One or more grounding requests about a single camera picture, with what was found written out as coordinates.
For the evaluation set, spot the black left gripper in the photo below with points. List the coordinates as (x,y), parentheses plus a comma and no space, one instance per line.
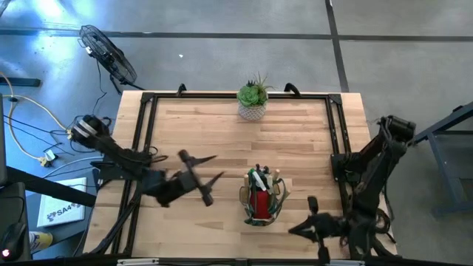
(184,183)

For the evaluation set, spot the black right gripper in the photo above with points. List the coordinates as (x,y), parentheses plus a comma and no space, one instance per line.
(329,227)

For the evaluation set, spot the beige green-trimmed gardening bag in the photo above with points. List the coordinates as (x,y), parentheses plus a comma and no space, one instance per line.
(279,201)

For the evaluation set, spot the red gardening glove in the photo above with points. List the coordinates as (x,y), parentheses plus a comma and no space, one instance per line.
(260,205)

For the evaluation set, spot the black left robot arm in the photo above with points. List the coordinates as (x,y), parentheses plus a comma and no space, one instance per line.
(118,155)

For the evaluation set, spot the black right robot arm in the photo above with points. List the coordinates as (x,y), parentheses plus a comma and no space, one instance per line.
(373,177)

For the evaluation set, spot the potted green succulent plant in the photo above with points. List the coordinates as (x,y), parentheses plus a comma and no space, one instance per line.
(252,98)

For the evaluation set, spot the white printed box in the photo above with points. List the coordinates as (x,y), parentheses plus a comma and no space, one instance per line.
(61,203)

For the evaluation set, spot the black floor fan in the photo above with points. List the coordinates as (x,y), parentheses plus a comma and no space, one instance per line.
(109,57)

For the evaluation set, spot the black diagonal beam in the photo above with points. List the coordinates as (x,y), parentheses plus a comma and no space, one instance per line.
(48,186)

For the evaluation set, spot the grey-blue metal table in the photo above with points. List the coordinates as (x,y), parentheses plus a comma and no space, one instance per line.
(443,147)

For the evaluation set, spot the yellow can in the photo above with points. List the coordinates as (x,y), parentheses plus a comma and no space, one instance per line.
(41,241)

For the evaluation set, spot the black flat floor bar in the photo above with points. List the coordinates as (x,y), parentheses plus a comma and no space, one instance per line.
(20,82)

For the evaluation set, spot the black computer mouse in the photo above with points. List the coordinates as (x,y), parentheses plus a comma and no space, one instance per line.
(13,242)

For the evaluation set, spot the silver edge bracket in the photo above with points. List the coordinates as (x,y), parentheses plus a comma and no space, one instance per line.
(347,263)
(137,262)

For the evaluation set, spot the black aluminium table frame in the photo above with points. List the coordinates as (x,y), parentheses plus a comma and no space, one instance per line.
(149,111)

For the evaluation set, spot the black frame clamp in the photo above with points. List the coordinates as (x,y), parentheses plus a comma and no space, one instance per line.
(181,88)
(292,88)

